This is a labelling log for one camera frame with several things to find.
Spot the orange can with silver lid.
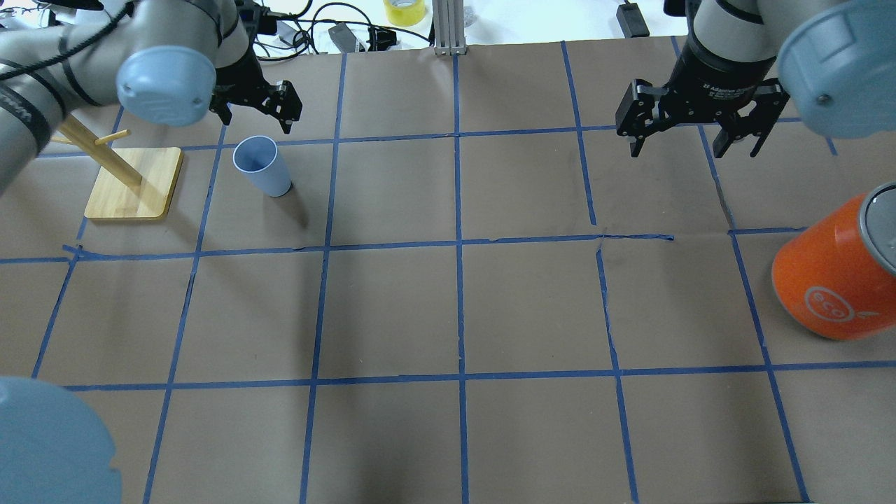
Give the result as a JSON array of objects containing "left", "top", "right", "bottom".
[{"left": 771, "top": 182, "right": 895, "bottom": 341}]

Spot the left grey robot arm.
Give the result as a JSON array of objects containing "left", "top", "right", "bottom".
[{"left": 2, "top": 1, "right": 303, "bottom": 503}]

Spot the aluminium frame post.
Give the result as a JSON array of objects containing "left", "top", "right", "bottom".
[{"left": 431, "top": 0, "right": 468, "bottom": 57}]

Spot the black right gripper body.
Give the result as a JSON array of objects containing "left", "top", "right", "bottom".
[{"left": 615, "top": 36, "right": 790, "bottom": 141}]

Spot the yellow tape roll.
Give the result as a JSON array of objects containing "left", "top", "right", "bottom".
[{"left": 383, "top": 0, "right": 426, "bottom": 28}]

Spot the wooden cup rack stand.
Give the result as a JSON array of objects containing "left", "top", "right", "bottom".
[{"left": 50, "top": 115, "right": 183, "bottom": 221}]

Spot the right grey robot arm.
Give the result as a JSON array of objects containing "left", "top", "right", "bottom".
[{"left": 615, "top": 1, "right": 895, "bottom": 158}]

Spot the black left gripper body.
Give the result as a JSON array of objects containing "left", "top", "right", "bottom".
[{"left": 210, "top": 49, "right": 303, "bottom": 125}]

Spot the light blue plastic cup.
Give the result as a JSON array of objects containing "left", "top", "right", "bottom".
[{"left": 232, "top": 135, "right": 293, "bottom": 197}]

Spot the black power adapter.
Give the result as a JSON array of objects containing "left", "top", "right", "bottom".
[{"left": 615, "top": 1, "right": 650, "bottom": 39}]

